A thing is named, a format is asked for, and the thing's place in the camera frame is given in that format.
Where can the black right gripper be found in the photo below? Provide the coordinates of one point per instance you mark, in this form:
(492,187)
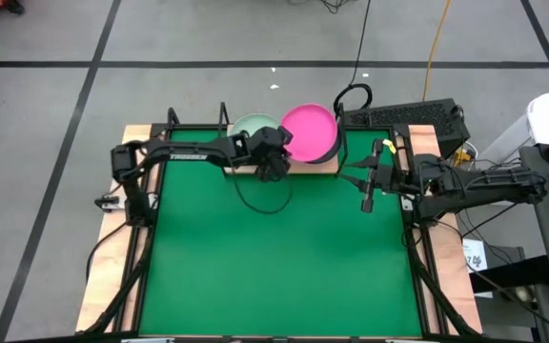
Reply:
(391,178)

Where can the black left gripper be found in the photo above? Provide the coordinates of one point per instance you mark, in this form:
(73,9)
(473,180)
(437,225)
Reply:
(270,162)

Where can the magenta plate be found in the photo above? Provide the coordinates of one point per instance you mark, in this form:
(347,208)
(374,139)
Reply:
(310,133)

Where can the mint green plate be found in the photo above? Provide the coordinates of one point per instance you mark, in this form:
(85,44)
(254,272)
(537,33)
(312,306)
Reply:
(253,124)

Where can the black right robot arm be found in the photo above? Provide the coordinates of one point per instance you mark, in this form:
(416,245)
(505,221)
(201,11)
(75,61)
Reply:
(484,190)

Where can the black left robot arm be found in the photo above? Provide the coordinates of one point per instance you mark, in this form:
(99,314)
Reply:
(189,155)

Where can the yellow tape tag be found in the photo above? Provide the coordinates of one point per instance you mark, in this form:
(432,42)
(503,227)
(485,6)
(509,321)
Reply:
(390,145)

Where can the yellow plug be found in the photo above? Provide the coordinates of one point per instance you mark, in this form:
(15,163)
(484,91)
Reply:
(462,155)

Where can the green table mat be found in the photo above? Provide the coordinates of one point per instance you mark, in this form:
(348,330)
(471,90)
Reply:
(274,267)

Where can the white paper sheet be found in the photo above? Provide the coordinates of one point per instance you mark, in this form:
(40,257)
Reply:
(474,255)

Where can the black stand bar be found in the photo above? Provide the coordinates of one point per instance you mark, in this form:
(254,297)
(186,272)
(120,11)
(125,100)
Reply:
(513,276)

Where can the black table clamp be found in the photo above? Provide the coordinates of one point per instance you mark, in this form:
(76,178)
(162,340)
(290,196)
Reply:
(110,202)

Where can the wooden shelf with black frame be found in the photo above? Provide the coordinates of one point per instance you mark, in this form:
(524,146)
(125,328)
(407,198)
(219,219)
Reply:
(322,167)

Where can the black metal table frame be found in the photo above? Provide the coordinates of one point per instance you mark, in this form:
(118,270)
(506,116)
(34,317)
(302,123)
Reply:
(189,127)

